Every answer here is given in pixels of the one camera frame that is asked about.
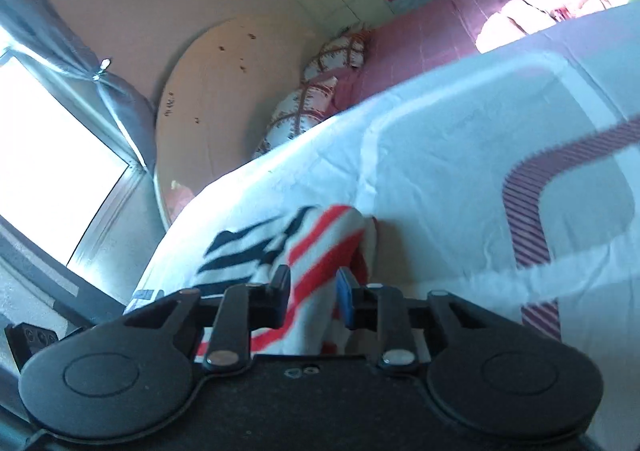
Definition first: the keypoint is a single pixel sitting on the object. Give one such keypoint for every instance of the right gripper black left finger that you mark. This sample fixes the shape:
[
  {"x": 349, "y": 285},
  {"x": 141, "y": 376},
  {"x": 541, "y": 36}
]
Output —
[{"x": 128, "y": 376}]

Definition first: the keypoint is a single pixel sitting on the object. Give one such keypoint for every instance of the patterned pillow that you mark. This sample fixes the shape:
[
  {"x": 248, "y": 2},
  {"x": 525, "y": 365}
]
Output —
[
  {"x": 303, "y": 109},
  {"x": 346, "y": 52}
]

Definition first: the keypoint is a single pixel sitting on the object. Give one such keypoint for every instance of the striped knit sweater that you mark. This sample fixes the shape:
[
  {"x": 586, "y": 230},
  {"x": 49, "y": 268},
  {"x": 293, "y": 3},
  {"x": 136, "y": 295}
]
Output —
[{"x": 314, "y": 243}]

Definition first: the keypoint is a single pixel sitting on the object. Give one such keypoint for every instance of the light blue patterned quilt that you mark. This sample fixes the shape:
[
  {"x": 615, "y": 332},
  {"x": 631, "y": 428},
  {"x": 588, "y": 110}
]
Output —
[{"x": 510, "y": 179}]

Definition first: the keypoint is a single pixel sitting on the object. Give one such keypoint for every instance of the beige rounded headboard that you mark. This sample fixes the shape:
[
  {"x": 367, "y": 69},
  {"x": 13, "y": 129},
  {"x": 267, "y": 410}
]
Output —
[{"x": 218, "y": 100}]

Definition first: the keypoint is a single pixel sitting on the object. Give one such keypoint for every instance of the pink checked bedsheet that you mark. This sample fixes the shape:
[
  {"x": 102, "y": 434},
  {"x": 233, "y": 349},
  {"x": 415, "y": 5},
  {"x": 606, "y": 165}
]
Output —
[{"x": 439, "y": 33}]

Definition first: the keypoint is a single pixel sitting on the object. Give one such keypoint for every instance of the bright window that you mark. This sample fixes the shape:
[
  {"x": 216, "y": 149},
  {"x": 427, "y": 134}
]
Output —
[{"x": 55, "y": 173}]

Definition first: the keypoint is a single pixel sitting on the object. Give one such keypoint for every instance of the blue grey curtain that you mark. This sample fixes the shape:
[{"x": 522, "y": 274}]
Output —
[{"x": 40, "y": 32}]

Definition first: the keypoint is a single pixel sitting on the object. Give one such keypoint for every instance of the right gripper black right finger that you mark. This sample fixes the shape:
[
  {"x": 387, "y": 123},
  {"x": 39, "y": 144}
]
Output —
[{"x": 484, "y": 371}]

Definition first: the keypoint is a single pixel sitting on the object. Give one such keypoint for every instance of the far patterned pillow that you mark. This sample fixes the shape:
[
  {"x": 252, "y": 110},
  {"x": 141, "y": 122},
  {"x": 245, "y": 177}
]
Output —
[{"x": 346, "y": 52}]

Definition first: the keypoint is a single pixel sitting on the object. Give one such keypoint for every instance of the near patterned pillow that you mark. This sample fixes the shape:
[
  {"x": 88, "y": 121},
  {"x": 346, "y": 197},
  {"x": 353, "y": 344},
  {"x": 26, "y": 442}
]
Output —
[{"x": 303, "y": 109}]

